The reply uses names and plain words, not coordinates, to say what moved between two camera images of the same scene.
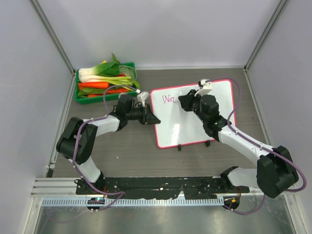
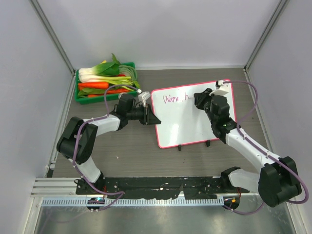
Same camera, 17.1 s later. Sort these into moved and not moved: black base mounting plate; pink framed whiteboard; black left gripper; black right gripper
Moved: black right gripper
Not moved: pink framed whiteboard; black base mounting plate; black left gripper
